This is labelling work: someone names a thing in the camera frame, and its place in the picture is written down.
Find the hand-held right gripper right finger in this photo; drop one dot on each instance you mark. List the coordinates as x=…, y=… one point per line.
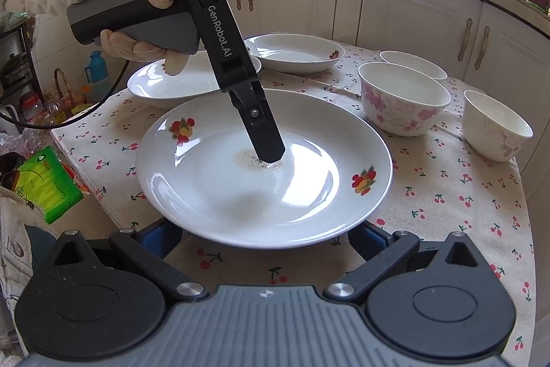
x=369, y=238

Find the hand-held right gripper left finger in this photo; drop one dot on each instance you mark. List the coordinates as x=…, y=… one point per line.
x=157, y=240

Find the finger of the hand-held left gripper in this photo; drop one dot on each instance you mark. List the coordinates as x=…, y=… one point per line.
x=262, y=126

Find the large white fruit-print plate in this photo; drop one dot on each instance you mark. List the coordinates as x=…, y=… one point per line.
x=223, y=186

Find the white plate with rim print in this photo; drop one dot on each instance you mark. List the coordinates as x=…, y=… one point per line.
x=292, y=53

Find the plain white plate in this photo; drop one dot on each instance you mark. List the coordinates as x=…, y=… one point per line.
x=172, y=85

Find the white bowl faint floral print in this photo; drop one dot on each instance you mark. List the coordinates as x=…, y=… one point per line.
x=494, y=135

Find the cherry-print tablecloth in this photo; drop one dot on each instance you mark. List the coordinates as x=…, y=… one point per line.
x=451, y=199

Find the green packet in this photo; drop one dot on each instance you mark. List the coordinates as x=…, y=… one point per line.
x=49, y=186

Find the blue thermos jug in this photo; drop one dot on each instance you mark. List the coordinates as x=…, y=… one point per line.
x=96, y=68

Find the white bowl pink floral print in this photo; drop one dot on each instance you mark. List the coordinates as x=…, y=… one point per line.
x=399, y=109

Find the small white bowl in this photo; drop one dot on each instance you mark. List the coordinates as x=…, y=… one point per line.
x=412, y=64

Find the wicker basket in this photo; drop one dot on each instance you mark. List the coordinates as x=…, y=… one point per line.
x=62, y=92

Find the metal shelf with pots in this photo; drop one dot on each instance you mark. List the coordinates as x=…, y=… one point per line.
x=15, y=61

